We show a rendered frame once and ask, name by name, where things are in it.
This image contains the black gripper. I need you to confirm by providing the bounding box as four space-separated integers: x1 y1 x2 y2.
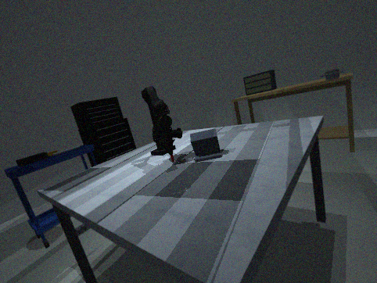
156 127 175 155

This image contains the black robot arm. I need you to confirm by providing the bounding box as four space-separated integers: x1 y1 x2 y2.
142 86 183 143

